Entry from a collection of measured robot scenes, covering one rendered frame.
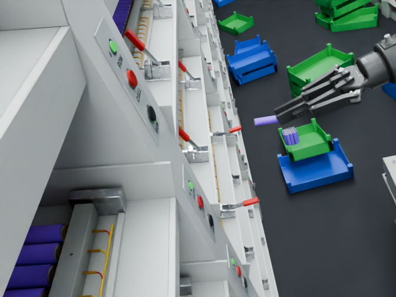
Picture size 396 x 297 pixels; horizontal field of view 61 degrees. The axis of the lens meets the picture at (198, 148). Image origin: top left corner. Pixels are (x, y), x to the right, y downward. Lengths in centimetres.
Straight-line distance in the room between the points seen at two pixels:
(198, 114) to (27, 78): 61
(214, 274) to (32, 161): 36
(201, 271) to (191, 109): 42
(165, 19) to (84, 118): 51
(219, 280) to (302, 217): 112
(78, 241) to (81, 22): 18
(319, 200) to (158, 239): 136
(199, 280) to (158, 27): 50
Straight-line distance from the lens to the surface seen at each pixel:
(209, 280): 51
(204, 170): 64
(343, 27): 280
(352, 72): 82
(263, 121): 80
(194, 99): 83
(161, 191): 35
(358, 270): 147
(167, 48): 65
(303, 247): 152
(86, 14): 30
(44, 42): 24
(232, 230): 78
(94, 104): 29
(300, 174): 174
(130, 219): 35
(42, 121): 20
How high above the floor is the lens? 132
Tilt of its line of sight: 39 degrees down
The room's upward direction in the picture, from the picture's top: 26 degrees counter-clockwise
